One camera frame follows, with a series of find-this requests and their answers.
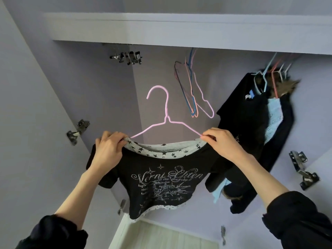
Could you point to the person's right hand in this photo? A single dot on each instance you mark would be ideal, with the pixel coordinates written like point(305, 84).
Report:
point(225, 145)

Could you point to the person's left hand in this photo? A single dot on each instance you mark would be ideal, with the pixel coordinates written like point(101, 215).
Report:
point(109, 153)

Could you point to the black top with blue label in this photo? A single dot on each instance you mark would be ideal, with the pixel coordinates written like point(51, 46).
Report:
point(244, 116)

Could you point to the light blue knit sweater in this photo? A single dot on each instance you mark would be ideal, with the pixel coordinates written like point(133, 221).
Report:
point(274, 119)

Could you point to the black star-trim graphic t-shirt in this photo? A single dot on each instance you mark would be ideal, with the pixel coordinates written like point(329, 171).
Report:
point(155, 189)

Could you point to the light blue plastic hanger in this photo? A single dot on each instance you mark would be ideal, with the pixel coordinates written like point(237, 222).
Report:
point(263, 80)

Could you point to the light grey wardrobe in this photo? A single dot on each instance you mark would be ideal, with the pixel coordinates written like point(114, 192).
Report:
point(31, 127)

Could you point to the black fur-trimmed jacket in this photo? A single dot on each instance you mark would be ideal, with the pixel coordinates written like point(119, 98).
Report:
point(288, 86)

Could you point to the person's left forearm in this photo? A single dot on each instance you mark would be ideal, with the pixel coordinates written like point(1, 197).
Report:
point(78, 199)

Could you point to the grey wardrobe shelf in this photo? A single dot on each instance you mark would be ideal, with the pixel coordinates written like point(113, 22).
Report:
point(181, 31)

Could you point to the bunch of pastel hangers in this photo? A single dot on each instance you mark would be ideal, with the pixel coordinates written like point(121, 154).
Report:
point(193, 109)

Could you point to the cluster of metal clips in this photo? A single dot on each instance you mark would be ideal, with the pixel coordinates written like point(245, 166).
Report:
point(132, 58)

